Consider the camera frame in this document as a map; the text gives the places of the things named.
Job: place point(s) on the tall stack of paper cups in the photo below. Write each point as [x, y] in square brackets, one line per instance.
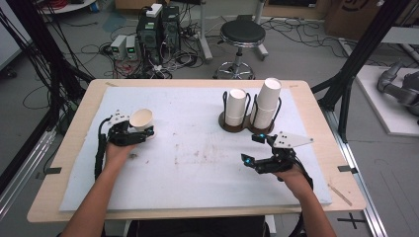
[267, 105]

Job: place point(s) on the single white paper cup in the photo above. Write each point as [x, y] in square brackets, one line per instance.
[141, 119]

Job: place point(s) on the black computer tower green sticker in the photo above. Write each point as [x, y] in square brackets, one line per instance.
[149, 39]

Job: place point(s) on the grey metal table leg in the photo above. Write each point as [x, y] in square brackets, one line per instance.
[262, 49]
[205, 42]

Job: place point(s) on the white foam mat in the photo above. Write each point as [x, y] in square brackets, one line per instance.
[197, 177]

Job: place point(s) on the black tape piece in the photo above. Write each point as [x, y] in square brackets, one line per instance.
[52, 171]
[346, 169]

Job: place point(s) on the black round stool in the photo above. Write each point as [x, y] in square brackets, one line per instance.
[242, 33]

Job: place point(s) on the person's left hand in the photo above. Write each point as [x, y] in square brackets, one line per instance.
[118, 158]

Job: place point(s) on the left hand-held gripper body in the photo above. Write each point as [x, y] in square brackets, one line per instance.
[123, 136]

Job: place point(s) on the aluminium rail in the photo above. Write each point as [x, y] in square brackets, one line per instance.
[23, 171]
[365, 197]

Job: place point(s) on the grey power supply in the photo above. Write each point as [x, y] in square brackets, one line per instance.
[118, 46]
[131, 47]

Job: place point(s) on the black cross tape mark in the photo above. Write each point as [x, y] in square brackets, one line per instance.
[353, 220]

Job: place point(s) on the person's right hand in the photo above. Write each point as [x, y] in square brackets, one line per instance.
[294, 182]

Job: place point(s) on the person's dark clothing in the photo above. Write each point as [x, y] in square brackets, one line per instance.
[197, 228]

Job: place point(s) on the brown cardboard box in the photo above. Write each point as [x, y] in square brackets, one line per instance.
[359, 16]

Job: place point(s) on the short stack of paper cups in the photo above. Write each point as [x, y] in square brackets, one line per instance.
[235, 107]

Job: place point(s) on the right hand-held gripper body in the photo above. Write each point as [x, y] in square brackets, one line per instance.
[280, 161]

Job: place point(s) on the white platform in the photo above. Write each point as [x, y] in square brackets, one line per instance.
[382, 112]

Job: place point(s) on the thin wooden strip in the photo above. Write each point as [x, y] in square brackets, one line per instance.
[341, 195]

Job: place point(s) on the white round table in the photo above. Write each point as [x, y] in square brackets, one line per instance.
[69, 6]

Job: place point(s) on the white box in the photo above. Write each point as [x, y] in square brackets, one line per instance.
[154, 10]

